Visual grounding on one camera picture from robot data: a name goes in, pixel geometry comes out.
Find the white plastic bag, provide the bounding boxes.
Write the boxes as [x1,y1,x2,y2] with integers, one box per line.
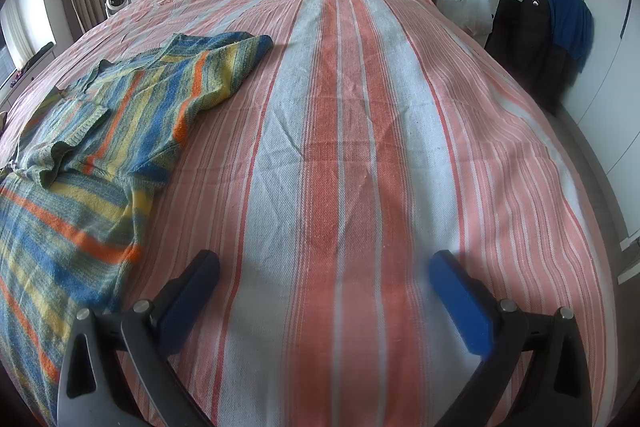
[436,0,494,39]

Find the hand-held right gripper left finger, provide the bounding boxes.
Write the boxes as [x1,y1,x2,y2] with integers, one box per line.
[56,249,221,427]

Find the pink striped bedspread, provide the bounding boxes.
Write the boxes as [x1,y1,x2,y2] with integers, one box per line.
[0,0,622,427]

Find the blue garment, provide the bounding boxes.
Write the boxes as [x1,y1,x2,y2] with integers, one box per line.
[536,0,595,74]

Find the white sheer curtain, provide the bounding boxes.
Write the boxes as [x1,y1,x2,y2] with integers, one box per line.
[0,0,54,68]

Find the white window seat cabinet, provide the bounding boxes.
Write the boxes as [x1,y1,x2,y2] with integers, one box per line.
[0,43,57,108]

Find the black jacket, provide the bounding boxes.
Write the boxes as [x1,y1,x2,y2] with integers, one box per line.
[484,0,577,116]

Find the dark cloths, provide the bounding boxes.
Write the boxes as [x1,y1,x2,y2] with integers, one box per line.
[14,41,56,74]

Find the multicolour striped knit shirt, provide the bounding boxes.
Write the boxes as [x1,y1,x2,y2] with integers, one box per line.
[0,32,274,390]

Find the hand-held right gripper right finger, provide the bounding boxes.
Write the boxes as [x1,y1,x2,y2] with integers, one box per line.
[428,249,594,427]

